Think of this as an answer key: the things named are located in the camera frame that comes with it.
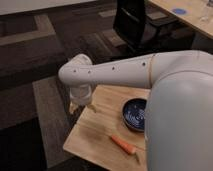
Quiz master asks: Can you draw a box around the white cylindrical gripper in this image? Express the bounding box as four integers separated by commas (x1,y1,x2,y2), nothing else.
69,85,97,115

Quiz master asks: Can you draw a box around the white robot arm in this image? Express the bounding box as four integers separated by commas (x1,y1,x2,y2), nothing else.
58,50,213,171

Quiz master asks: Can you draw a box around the dark blue ceramic bowl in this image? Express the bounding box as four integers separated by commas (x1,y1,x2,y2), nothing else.
122,98,147,132

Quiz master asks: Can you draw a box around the orange carrot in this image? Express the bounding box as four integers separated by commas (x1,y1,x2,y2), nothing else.
110,135,140,162

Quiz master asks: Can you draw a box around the black office chair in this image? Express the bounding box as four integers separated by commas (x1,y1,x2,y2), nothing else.
112,0,181,54

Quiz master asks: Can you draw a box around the blue round disc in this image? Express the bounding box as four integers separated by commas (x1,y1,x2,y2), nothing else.
172,8,187,15

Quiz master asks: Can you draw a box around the background wooden table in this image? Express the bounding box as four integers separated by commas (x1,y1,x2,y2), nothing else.
149,0,213,39

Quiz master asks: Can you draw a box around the clear glass on background table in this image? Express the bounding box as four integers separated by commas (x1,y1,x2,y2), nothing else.
200,4,213,22

